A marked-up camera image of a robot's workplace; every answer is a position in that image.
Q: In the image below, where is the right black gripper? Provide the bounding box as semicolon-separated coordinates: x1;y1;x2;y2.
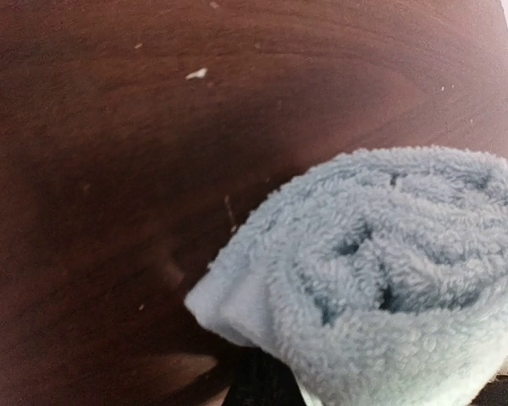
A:
478;378;508;406

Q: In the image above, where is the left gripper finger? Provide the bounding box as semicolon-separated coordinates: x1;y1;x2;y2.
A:
222;346;304;406

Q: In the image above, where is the light blue towel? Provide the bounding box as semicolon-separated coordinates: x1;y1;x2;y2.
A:
185;147;508;405

